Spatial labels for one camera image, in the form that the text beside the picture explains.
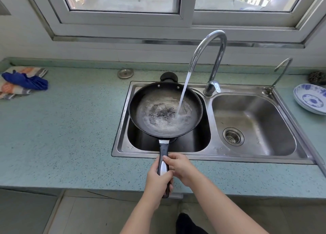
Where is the steel wool scrubber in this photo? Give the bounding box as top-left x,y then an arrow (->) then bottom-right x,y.
308,71 -> 326,86

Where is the striped orange grey cloth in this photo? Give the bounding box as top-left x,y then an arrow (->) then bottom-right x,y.
0,66 -> 49,100

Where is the metal sink drain strainer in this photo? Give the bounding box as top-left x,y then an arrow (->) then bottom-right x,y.
223,127 -> 245,147

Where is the black frying pan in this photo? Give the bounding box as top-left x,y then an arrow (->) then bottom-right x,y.
129,72 -> 204,199

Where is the stainless steel double sink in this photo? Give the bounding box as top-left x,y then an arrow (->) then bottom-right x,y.
111,80 -> 316,165

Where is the person's right forearm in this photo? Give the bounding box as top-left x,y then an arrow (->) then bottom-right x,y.
182,176 -> 270,234

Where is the person's left forearm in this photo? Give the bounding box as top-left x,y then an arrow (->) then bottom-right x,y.
120,200 -> 168,234

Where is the blue cloth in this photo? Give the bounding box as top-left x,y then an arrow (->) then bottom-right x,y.
1,70 -> 49,91

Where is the person's dark trouser leg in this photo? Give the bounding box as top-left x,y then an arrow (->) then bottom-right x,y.
176,213 -> 208,234

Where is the tall chrome kitchen faucet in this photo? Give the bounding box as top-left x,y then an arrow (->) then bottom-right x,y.
188,30 -> 227,97

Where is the person's right hand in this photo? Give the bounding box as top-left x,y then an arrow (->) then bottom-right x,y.
162,154 -> 202,188

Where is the white window frame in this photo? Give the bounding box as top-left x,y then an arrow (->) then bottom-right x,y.
25,0 -> 326,49

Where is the person's left hand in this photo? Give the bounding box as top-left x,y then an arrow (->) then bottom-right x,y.
142,161 -> 174,207

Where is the round metal hole cap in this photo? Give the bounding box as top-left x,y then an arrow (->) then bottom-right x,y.
117,68 -> 134,79

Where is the small chrome gooseneck tap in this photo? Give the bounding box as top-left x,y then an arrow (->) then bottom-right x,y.
263,58 -> 293,96

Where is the blue white patterned plate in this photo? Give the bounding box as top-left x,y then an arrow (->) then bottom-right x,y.
293,84 -> 326,110
295,100 -> 326,115

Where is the running water stream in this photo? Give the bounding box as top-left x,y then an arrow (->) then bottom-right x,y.
177,71 -> 192,118

